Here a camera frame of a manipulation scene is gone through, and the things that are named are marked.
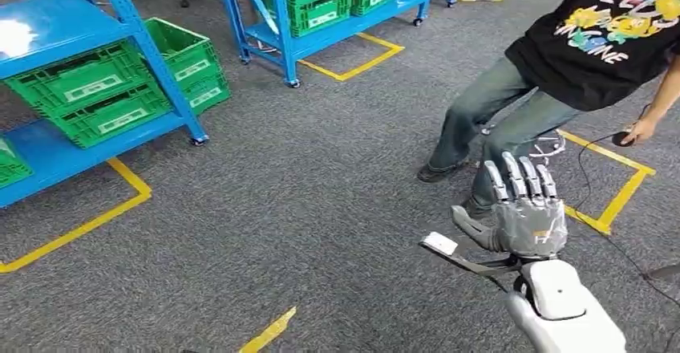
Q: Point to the person's left hand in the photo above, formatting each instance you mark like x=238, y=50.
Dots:
x=641, y=131

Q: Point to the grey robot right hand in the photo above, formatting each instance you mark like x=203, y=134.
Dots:
x=531, y=225

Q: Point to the black handheld controller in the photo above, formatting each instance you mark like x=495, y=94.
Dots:
x=620, y=138

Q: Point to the chrome stool base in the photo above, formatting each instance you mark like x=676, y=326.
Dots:
x=550, y=148

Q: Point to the person in black printed shirt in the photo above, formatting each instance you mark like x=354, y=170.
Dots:
x=584, y=47

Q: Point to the short yellow floor tape strip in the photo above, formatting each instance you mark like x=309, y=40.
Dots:
x=268, y=332

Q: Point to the large blue shelf rack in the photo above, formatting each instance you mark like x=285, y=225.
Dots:
x=58, y=23

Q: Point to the yellow floor tape frame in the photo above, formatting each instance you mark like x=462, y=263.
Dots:
x=627, y=194

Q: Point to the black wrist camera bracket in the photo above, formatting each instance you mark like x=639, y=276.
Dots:
x=478, y=265

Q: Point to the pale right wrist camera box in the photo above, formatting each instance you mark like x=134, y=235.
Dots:
x=439, y=243

